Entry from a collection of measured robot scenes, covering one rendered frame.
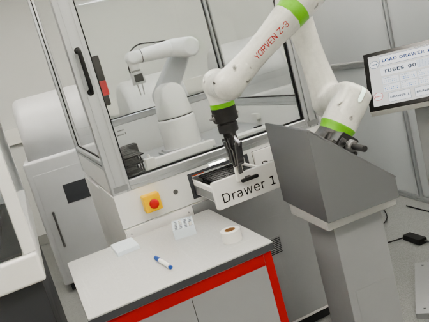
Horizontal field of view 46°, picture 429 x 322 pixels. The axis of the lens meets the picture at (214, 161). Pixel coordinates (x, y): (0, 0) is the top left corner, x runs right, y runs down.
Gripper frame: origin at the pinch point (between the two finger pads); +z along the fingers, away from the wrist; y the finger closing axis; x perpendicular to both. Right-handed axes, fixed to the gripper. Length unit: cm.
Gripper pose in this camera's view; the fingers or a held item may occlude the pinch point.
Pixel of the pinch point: (239, 173)
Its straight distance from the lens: 192.8
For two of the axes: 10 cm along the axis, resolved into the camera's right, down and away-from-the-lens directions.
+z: 2.5, 9.4, 2.4
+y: 4.0, 1.3, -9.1
